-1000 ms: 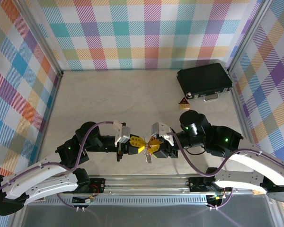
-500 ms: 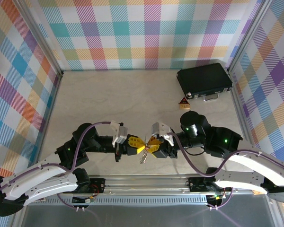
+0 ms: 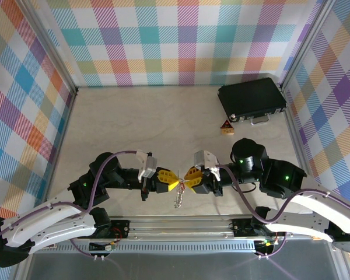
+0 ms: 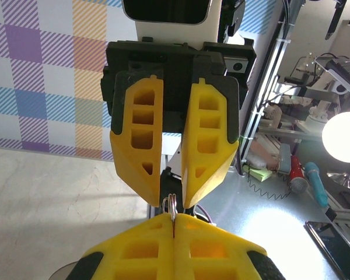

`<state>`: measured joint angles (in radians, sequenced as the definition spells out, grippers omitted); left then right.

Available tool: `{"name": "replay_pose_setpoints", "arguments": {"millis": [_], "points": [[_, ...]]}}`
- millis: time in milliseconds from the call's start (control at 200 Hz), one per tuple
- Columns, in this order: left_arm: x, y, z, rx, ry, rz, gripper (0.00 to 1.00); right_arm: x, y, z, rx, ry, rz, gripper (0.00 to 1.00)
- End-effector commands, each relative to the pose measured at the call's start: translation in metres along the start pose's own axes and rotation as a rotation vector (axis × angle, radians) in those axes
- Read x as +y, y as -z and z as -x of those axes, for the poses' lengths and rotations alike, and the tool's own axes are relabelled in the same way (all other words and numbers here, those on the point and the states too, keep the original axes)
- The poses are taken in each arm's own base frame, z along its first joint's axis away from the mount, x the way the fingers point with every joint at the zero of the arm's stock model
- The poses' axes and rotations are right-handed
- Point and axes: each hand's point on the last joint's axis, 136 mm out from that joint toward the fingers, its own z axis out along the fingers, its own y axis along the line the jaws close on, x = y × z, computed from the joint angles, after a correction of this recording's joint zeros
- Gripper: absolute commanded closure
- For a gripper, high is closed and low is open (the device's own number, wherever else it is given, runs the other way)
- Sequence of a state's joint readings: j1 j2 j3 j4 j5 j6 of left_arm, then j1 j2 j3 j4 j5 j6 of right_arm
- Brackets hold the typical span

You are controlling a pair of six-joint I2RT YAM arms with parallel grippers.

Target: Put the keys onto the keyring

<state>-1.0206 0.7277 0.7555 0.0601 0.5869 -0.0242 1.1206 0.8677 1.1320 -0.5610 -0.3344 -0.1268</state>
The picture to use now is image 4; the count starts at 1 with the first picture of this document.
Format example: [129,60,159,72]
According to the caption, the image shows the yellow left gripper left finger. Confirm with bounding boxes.
[65,213,176,280]

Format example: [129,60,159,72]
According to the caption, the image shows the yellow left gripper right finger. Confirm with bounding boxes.
[174,213,286,280]

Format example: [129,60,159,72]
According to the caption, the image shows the silver key holder with rings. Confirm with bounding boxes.
[162,193,179,220]

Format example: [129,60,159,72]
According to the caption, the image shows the green sticky note pad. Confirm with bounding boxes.
[242,163,274,183]

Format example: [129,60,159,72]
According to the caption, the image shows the grey metal sheet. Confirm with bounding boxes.
[197,167,342,280]

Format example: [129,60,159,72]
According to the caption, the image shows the pale blue box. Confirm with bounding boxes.
[278,142,293,174]

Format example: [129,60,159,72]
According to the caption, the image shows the red microphone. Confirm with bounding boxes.
[288,155,309,194]

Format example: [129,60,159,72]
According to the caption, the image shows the teal microphone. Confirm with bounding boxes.
[304,162,330,208]

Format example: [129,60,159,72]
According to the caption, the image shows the black glossy panel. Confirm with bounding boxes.
[305,220,350,280]

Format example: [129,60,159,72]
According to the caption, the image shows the bright round lamp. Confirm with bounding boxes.
[321,111,350,163]

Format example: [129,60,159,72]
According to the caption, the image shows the open laptop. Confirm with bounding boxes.
[314,55,350,102]

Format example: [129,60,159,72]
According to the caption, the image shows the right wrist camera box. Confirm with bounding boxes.
[121,0,222,42]

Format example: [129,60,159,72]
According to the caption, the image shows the coiled black cord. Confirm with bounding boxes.
[246,174,294,201]

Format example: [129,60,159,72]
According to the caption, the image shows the aluminium frame post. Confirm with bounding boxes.
[237,0,306,176]

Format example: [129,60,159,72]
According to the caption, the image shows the aluminium extrusion rail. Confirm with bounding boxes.
[323,186,350,251]

